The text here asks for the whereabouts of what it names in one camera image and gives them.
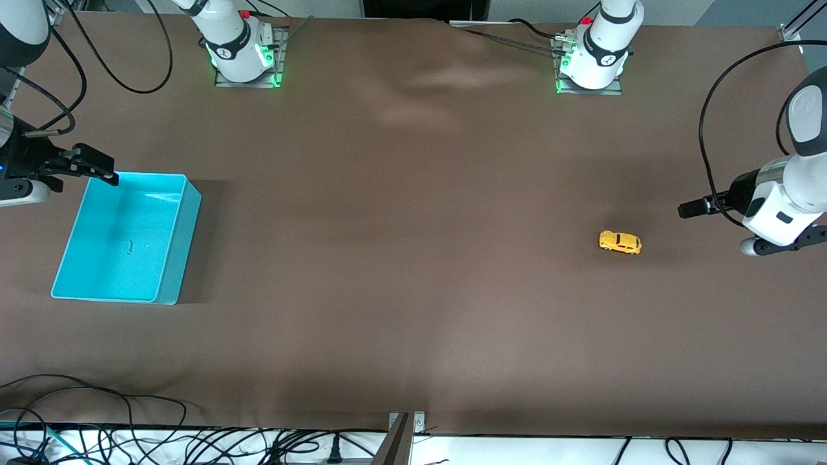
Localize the yellow beetle toy car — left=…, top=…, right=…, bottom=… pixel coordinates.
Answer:
left=598, top=230, right=643, bottom=256

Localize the turquoise plastic bin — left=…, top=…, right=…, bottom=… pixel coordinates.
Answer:
left=50, top=172, right=203, bottom=305

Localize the brown table cover cloth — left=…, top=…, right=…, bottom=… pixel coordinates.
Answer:
left=0, top=12, right=827, bottom=440

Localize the dark box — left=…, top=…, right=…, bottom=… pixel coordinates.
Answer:
left=361, top=0, right=490, bottom=21

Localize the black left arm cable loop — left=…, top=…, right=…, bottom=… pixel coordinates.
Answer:
left=700, top=40, right=827, bottom=228

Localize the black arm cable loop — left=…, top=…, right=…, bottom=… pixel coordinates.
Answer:
left=61, top=0, right=174, bottom=94
left=700, top=40, right=827, bottom=228

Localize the black right arm cable loop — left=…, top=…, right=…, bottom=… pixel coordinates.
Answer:
left=61, top=0, right=174, bottom=94

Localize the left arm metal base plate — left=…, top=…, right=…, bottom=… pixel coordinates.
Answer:
left=554, top=36, right=624, bottom=96

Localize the aluminium frame profile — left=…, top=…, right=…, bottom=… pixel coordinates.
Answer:
left=779, top=0, right=827, bottom=43
left=45, top=0, right=85, bottom=26

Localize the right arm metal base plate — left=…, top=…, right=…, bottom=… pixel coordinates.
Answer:
left=215, top=26, right=288, bottom=88

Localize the grey thin cable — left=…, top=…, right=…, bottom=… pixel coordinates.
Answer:
left=283, top=15, right=315, bottom=47

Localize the grey conduit cable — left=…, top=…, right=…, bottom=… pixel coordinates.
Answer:
left=449, top=23, right=569, bottom=56

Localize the teal cable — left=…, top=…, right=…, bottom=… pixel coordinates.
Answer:
left=0, top=420, right=91, bottom=465

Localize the grey metal bracket post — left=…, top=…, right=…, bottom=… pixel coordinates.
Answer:
left=372, top=411, right=427, bottom=465

